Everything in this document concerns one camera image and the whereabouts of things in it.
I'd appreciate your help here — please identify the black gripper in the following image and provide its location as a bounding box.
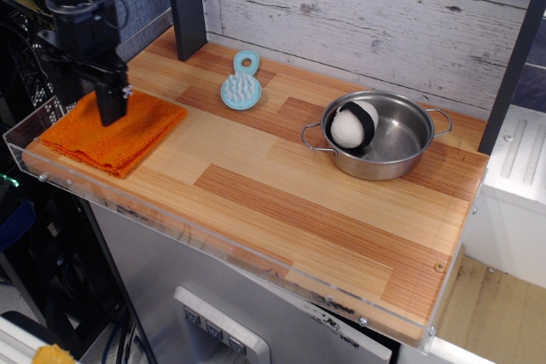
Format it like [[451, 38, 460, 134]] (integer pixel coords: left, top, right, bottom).
[[39, 0, 132, 127]]

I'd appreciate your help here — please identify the dark grey post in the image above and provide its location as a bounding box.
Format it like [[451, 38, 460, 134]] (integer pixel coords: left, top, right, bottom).
[[170, 0, 207, 61], [478, 0, 545, 155]]

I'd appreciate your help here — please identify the dark grey right post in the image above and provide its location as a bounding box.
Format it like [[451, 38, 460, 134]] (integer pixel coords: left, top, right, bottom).
[[478, 0, 545, 155]]

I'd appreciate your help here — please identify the clear acrylic table guard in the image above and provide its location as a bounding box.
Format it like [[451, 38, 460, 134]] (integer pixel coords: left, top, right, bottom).
[[2, 9, 487, 355]]

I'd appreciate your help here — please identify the white ball with black band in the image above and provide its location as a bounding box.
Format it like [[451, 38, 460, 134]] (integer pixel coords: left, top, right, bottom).
[[330, 101, 379, 149]]

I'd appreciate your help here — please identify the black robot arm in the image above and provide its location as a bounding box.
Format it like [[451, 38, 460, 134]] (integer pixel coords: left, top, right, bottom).
[[40, 0, 131, 127]]

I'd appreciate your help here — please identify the white toy sink unit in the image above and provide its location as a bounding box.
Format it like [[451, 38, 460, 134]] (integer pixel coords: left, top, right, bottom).
[[462, 106, 545, 287]]

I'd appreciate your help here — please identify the small stainless steel pot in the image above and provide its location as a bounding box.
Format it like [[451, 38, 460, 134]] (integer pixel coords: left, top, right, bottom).
[[304, 91, 453, 181]]

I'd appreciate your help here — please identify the silver toy dispenser panel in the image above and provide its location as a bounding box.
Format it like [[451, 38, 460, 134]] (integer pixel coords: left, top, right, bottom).
[[173, 286, 271, 364]]

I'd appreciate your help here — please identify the dark grey left post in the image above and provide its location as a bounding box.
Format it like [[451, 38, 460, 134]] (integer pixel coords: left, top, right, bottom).
[[170, 0, 207, 61]]

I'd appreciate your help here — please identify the orange cloth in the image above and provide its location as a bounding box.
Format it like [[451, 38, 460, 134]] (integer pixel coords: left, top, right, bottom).
[[41, 90, 187, 178]]

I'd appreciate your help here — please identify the light blue scrub brush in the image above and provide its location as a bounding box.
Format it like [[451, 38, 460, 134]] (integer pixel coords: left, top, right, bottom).
[[220, 50, 262, 111]]

